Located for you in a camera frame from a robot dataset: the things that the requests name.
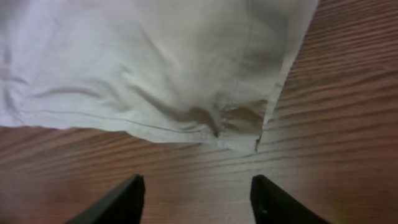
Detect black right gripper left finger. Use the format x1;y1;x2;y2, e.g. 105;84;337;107
67;175;146;224

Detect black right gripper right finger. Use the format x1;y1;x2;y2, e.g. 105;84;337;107
250;175;329;224

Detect beige cotton shorts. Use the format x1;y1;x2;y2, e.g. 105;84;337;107
1;0;318;154

